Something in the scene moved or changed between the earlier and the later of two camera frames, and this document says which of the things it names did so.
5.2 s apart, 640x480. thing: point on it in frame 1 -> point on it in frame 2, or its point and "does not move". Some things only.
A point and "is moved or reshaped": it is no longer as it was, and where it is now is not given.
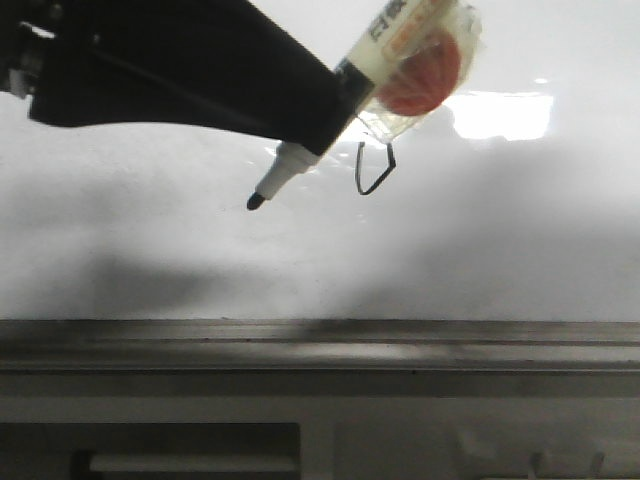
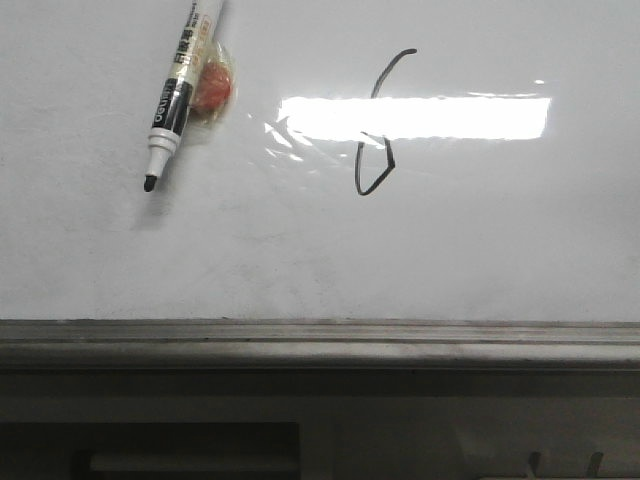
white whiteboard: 517,198 does not move
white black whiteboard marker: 399,70 is moved or reshaped
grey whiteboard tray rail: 320,344 does not move
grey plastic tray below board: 319,425 does not move
